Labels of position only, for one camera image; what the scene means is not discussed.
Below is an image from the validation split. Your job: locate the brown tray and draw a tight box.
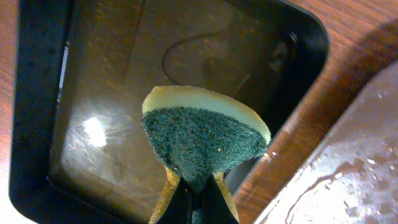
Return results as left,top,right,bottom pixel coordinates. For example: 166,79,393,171
253,60,398,224

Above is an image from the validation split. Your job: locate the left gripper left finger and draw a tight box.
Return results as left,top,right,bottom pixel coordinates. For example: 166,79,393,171
156,177,193,224

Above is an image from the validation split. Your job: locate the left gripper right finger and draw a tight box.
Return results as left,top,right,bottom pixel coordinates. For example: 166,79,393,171
201,174,239,224

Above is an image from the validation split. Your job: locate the green yellow sponge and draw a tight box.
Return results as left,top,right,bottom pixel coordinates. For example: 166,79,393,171
141,85,272,224

